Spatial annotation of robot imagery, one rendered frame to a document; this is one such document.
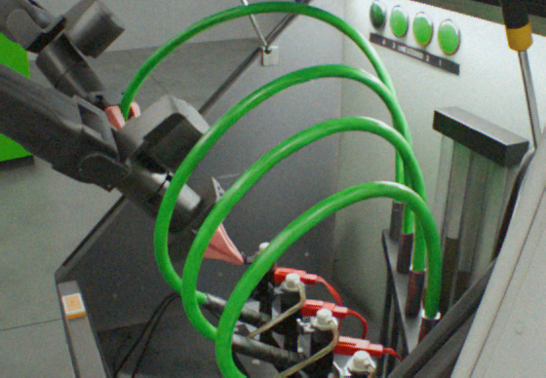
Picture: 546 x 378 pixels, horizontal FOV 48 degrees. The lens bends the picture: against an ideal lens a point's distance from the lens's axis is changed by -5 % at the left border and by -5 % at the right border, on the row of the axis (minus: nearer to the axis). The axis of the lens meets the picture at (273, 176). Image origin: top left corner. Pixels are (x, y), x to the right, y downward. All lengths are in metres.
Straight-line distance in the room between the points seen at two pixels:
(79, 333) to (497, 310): 0.67
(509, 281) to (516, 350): 0.05
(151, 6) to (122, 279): 6.33
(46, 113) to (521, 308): 0.46
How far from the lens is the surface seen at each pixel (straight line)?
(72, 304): 1.05
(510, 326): 0.50
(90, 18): 0.87
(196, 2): 7.50
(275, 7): 0.79
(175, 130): 0.70
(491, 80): 0.84
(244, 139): 1.11
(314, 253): 1.28
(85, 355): 0.96
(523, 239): 0.50
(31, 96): 0.65
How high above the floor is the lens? 1.54
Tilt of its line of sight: 24 degrees down
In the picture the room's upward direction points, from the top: straight up
